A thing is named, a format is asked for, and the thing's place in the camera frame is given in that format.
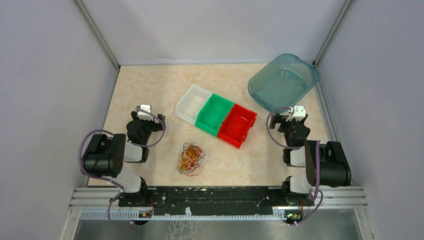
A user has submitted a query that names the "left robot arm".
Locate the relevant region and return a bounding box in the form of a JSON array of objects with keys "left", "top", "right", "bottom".
[{"left": 81, "top": 109, "right": 166, "bottom": 207}]

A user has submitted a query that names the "green plastic bin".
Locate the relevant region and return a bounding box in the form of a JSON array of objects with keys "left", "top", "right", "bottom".
[{"left": 195, "top": 93, "right": 235, "bottom": 137}]

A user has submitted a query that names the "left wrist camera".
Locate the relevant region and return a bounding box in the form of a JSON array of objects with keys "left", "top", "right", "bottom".
[{"left": 136, "top": 104, "right": 154, "bottom": 121}]

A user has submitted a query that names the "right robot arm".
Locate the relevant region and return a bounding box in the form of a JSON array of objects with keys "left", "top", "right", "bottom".
[{"left": 266, "top": 113, "right": 352, "bottom": 206}]

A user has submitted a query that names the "red plastic bin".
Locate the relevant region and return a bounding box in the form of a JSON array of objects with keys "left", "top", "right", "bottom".
[{"left": 217, "top": 103, "right": 257, "bottom": 149}]

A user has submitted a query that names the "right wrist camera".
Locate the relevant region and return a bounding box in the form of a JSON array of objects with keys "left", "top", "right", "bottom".
[{"left": 286, "top": 105, "right": 307, "bottom": 122}]

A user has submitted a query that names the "teal transparent tub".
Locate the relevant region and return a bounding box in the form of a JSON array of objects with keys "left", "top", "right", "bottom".
[{"left": 247, "top": 53, "right": 321, "bottom": 112}]

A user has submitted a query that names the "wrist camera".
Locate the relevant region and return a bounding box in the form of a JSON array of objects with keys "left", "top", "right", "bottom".
[
  {"left": 286, "top": 105, "right": 307, "bottom": 122},
  {"left": 136, "top": 104, "right": 154, "bottom": 121}
]

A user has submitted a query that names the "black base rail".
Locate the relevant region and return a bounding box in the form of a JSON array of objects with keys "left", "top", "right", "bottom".
[{"left": 118, "top": 186, "right": 314, "bottom": 216}]

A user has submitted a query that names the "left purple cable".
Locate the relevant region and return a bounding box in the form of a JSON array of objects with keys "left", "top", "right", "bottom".
[{"left": 77, "top": 108, "right": 167, "bottom": 229}]

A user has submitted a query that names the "white plastic bin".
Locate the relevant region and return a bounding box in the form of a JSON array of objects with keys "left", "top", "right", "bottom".
[{"left": 174, "top": 84, "right": 213, "bottom": 125}]

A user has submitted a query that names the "cable bundle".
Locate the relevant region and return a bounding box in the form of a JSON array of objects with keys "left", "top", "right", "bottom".
[{"left": 176, "top": 142, "right": 208, "bottom": 177}]

